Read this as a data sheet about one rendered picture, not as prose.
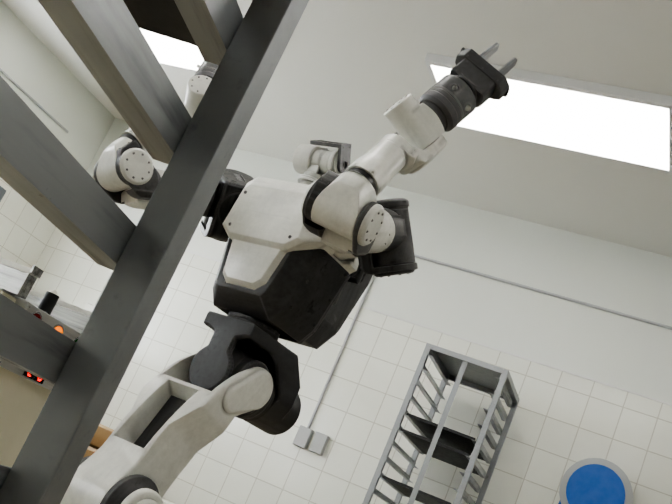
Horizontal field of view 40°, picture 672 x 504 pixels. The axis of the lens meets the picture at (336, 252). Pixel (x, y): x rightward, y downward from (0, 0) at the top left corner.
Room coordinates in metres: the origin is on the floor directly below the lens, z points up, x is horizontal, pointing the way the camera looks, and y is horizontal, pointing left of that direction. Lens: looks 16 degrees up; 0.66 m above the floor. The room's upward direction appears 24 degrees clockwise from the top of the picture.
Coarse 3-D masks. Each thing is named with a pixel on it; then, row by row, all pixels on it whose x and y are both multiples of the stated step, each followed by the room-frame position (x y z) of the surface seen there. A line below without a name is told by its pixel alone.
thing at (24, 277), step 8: (0, 264) 1.94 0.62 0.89; (8, 264) 1.93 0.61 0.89; (16, 264) 1.92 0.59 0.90; (0, 272) 1.93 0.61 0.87; (8, 272) 1.92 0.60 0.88; (16, 272) 1.91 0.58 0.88; (24, 272) 1.91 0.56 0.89; (32, 272) 1.90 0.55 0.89; (40, 272) 1.92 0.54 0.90; (0, 280) 1.93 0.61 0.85; (8, 280) 1.92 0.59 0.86; (16, 280) 1.91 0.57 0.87; (24, 280) 1.90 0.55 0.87; (32, 280) 1.92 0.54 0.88; (8, 288) 1.91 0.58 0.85; (16, 288) 1.90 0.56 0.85; (24, 288) 1.91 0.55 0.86; (24, 296) 1.92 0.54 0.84
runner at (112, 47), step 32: (64, 0) 0.46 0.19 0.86; (96, 0) 0.48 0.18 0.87; (64, 32) 0.51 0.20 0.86; (96, 32) 0.49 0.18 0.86; (128, 32) 0.52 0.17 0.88; (96, 64) 0.54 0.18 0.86; (128, 64) 0.54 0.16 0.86; (128, 96) 0.57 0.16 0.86; (160, 96) 0.59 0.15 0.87; (160, 128) 0.61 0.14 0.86; (160, 160) 0.67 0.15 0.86
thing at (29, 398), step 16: (0, 288) 1.91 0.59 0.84; (48, 304) 2.11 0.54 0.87; (0, 368) 1.99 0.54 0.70; (0, 384) 2.01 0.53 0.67; (16, 384) 2.05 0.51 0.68; (32, 384) 2.09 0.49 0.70; (0, 400) 2.03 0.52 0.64; (16, 400) 2.07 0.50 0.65; (32, 400) 2.12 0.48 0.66; (0, 416) 2.06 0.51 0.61; (16, 416) 2.10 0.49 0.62; (32, 416) 2.14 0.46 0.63; (0, 432) 2.08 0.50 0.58; (16, 432) 2.12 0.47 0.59; (0, 448) 2.10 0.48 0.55; (16, 448) 2.14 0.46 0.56
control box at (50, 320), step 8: (24, 304) 1.94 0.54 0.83; (32, 312) 1.96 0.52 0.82; (40, 312) 1.97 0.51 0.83; (48, 320) 2.00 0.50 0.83; (56, 320) 2.02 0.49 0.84; (64, 328) 2.06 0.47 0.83; (72, 328) 2.08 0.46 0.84; (72, 336) 2.09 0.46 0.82; (0, 360) 1.94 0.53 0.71; (8, 368) 1.97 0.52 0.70; (16, 368) 1.99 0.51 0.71; (24, 376) 2.02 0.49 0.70; (32, 376) 2.03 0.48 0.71; (40, 384) 2.07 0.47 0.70; (48, 384) 2.09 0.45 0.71
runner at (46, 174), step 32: (0, 96) 0.45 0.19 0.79; (0, 128) 0.46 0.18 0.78; (32, 128) 0.49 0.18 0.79; (0, 160) 0.49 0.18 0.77; (32, 160) 0.50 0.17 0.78; (64, 160) 0.53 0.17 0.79; (32, 192) 0.53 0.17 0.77; (64, 192) 0.54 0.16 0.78; (96, 192) 0.57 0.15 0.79; (64, 224) 0.58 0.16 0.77; (96, 224) 0.59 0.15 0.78; (128, 224) 0.63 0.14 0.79; (96, 256) 0.64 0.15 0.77
